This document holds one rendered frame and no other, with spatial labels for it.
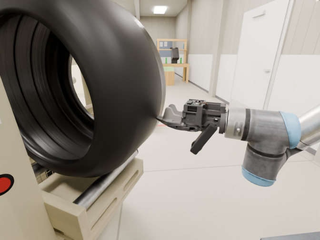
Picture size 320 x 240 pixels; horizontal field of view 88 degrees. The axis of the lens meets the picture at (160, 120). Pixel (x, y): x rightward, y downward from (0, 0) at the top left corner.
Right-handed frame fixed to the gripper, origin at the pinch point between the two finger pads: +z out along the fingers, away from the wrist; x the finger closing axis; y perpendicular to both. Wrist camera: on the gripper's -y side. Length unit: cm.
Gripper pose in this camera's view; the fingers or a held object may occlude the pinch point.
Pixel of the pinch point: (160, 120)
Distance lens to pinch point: 54.9
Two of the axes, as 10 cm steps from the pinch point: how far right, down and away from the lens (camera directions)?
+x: -3.6, 3.4, -8.7
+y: -0.1, -9.3, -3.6
